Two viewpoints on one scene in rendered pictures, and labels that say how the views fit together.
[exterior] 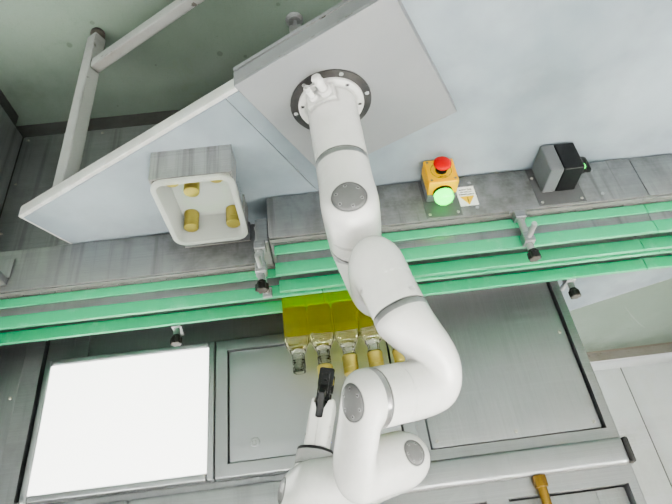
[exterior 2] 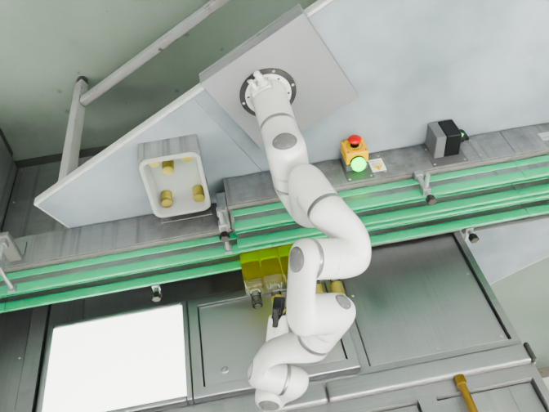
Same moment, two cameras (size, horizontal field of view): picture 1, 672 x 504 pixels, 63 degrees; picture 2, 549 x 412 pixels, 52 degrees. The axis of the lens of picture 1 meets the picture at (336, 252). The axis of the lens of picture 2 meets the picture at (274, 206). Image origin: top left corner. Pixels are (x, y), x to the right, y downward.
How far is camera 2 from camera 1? 0.51 m
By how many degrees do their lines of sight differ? 12
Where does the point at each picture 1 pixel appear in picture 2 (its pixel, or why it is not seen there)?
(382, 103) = (304, 92)
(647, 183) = (514, 145)
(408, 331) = (330, 213)
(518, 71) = (399, 65)
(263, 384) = (228, 328)
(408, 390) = (333, 248)
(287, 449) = not seen: hidden behind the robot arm
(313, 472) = (274, 343)
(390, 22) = (303, 33)
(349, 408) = (294, 263)
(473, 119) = (373, 105)
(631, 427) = not seen: outside the picture
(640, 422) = not seen: outside the picture
